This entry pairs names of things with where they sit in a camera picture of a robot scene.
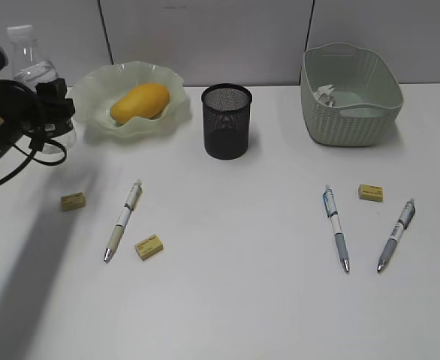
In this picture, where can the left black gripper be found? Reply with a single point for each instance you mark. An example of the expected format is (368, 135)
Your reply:
(21, 114)

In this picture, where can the yellow eraser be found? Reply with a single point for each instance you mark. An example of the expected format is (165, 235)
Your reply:
(72, 201)
(149, 247)
(371, 193)

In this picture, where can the left beige grip pen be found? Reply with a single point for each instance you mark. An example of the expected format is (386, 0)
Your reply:
(125, 214)

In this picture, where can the middle blue grey pen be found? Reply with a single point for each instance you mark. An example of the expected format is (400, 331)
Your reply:
(339, 238)

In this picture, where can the centre left yellow eraser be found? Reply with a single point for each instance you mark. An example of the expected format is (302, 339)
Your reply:
(149, 247)

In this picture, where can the black mesh pen holder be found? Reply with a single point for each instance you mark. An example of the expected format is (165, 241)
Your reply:
(226, 118)

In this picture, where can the white waste paper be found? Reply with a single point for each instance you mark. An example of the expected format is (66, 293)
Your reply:
(324, 95)

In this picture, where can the right yellow eraser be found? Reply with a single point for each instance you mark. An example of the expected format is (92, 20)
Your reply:
(371, 193)

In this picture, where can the far left yellow eraser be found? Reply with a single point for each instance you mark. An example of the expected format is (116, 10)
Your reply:
(72, 201)

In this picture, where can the yellow mango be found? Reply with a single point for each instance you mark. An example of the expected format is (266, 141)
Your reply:
(145, 101)

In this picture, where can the pale green wavy plate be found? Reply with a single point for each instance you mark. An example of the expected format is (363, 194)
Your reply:
(97, 92)

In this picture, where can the pale green woven basket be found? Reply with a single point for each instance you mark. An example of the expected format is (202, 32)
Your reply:
(367, 96)

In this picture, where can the clear water bottle green label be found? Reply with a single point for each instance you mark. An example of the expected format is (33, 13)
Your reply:
(30, 67)

